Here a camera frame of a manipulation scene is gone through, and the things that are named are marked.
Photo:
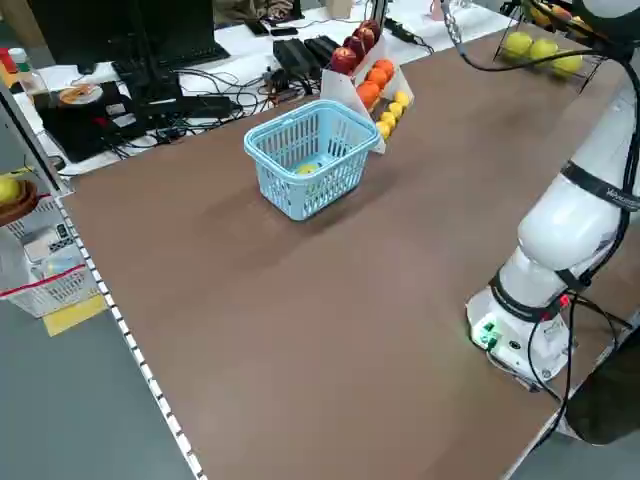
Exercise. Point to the green apple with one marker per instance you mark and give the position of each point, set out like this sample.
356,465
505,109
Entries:
306,169
517,45
567,65
544,51

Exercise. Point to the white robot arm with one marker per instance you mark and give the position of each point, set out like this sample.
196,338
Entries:
565,230

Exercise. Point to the light blue plastic basket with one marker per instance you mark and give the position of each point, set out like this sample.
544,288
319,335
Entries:
272,137

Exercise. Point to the clear acrylic tiered shelf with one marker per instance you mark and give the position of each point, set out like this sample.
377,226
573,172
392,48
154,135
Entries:
345,100

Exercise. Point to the dark red apple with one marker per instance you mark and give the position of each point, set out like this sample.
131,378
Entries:
356,46

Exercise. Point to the yellow fruit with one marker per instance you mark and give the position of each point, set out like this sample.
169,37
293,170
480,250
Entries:
7,191

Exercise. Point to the yellow lemon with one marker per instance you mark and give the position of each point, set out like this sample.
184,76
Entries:
395,109
401,98
384,129
389,118

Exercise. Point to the orange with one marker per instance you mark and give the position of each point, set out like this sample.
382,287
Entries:
385,66
378,78
368,94

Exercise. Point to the black power adapter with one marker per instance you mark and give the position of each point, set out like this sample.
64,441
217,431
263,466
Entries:
292,54
322,49

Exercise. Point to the black phone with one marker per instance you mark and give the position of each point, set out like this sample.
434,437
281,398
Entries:
284,31

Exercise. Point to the black power strip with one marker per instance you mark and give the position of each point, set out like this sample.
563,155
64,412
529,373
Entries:
400,30

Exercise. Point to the brown cardboard box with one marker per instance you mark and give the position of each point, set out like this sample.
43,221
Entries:
341,7

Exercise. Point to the black keyboard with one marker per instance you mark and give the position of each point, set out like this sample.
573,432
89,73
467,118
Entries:
147,82

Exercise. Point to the yellow paper sheet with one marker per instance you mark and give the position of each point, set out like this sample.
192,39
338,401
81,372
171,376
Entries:
75,315

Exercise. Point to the black box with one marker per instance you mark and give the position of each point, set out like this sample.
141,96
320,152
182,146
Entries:
80,130

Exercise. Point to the plate with food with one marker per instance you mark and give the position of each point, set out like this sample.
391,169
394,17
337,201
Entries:
80,95

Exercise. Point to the brown bowl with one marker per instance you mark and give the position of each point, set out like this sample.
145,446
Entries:
22,207

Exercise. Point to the black monitor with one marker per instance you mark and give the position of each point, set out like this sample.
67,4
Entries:
100,25

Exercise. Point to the yellow mango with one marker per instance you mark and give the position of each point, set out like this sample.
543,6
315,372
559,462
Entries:
540,14
577,24

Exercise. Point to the black rounded object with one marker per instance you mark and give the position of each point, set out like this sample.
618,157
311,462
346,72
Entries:
607,395

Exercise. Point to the red mango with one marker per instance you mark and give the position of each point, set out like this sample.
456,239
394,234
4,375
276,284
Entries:
560,15

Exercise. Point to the aluminium profile frame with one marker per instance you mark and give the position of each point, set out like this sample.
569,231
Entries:
378,12

